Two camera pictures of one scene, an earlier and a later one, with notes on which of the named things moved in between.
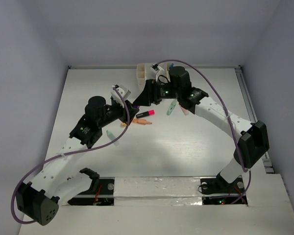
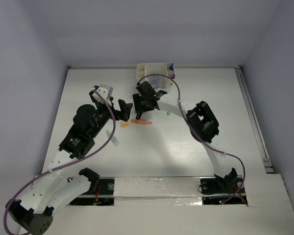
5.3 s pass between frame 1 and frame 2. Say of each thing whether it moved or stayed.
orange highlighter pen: stayed
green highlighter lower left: stayed
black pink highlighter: moved
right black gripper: moved
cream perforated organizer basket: stayed
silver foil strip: stayed
